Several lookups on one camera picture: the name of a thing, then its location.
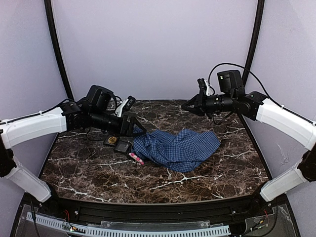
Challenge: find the right black frame post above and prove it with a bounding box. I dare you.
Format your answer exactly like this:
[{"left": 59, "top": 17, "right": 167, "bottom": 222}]
[{"left": 242, "top": 0, "right": 265, "bottom": 85}]

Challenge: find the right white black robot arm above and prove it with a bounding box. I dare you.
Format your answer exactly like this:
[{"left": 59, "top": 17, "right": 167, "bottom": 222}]
[{"left": 181, "top": 70, "right": 316, "bottom": 202}]

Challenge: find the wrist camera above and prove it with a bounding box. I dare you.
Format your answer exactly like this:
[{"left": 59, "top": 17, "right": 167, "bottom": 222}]
[
  {"left": 115, "top": 96, "right": 136, "bottom": 118},
  {"left": 197, "top": 78, "right": 215, "bottom": 96}
]

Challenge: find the white slotted cable duct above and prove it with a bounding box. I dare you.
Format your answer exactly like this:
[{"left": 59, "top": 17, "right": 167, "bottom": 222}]
[{"left": 36, "top": 214, "right": 231, "bottom": 237}]

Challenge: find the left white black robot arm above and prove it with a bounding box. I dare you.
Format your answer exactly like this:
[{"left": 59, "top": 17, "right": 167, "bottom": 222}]
[{"left": 0, "top": 85, "right": 147, "bottom": 203}]

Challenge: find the left black display frame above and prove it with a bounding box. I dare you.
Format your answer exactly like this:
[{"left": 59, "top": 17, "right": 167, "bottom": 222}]
[{"left": 103, "top": 135, "right": 119, "bottom": 147}]

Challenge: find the black display frame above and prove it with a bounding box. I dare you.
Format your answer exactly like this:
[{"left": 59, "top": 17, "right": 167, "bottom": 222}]
[
  {"left": 103, "top": 135, "right": 119, "bottom": 147},
  {"left": 114, "top": 141, "right": 132, "bottom": 154}
]

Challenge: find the gold round brooch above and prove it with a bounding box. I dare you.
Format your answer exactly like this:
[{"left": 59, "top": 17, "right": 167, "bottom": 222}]
[{"left": 107, "top": 136, "right": 118, "bottom": 145}]

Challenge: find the black frame post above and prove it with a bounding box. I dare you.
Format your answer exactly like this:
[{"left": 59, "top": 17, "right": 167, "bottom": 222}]
[
  {"left": 242, "top": 0, "right": 265, "bottom": 85},
  {"left": 43, "top": 0, "right": 74, "bottom": 99}
]

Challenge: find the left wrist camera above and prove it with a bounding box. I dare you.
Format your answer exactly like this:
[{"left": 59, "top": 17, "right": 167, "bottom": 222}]
[{"left": 115, "top": 96, "right": 136, "bottom": 118}]

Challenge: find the pink flower brooch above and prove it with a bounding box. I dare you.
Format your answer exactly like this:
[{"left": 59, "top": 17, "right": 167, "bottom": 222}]
[{"left": 128, "top": 153, "right": 145, "bottom": 165}]

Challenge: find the blue checkered shirt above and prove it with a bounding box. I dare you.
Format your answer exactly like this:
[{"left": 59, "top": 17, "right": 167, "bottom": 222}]
[{"left": 132, "top": 129, "right": 221, "bottom": 172}]

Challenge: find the black aluminium front rail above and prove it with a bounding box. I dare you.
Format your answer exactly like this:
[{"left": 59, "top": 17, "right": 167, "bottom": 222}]
[{"left": 60, "top": 197, "right": 255, "bottom": 224}]

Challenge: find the middle black display frame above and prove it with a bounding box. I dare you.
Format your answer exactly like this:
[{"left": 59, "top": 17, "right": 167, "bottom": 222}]
[{"left": 114, "top": 141, "right": 132, "bottom": 154}]

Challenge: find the left black frame post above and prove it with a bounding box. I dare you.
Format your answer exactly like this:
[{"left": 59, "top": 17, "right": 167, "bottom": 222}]
[{"left": 43, "top": 0, "right": 74, "bottom": 99}]

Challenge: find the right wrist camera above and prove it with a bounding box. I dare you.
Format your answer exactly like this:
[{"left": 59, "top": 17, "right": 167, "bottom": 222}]
[{"left": 197, "top": 78, "right": 215, "bottom": 96}]

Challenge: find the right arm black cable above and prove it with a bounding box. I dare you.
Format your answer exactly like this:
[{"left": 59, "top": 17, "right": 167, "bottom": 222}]
[{"left": 207, "top": 63, "right": 284, "bottom": 109}]

